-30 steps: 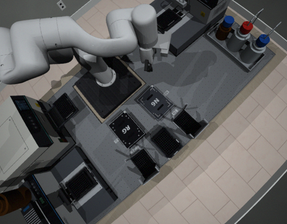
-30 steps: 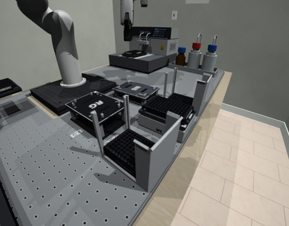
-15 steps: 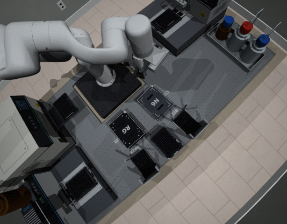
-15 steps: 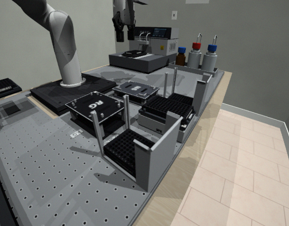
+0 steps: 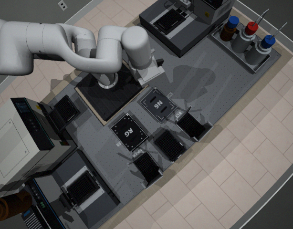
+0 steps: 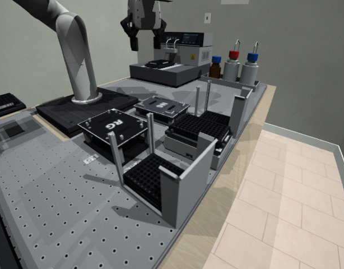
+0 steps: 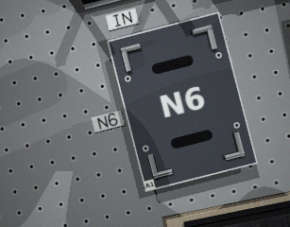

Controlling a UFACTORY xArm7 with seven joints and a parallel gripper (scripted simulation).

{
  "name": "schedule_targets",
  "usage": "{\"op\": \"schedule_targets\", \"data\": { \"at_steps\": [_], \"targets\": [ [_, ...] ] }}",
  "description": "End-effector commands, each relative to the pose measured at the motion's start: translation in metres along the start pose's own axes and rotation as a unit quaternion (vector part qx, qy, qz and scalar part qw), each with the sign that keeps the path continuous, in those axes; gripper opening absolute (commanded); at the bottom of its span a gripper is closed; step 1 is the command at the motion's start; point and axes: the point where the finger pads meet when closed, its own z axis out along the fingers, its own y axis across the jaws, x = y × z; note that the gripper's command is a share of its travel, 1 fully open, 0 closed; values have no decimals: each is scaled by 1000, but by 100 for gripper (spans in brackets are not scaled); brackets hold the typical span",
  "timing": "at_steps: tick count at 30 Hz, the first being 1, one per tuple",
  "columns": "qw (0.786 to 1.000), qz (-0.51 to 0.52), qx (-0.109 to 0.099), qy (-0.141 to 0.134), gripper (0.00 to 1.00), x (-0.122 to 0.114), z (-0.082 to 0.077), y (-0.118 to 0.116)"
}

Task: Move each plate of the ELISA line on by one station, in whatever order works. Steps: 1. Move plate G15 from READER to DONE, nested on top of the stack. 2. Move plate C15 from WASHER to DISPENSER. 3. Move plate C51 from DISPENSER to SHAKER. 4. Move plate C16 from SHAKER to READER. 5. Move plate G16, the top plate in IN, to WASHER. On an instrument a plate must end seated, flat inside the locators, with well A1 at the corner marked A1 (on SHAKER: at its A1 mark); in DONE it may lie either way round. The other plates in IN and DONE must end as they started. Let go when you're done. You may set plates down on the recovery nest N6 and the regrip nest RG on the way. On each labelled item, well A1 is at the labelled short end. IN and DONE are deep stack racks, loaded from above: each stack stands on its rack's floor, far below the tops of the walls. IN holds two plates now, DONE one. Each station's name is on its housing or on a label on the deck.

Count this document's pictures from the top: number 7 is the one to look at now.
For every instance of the grey perforated breadboard table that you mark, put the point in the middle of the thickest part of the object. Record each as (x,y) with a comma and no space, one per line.
(56,73)

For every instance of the white label reading 9n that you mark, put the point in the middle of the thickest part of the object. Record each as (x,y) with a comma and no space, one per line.
(108,121)

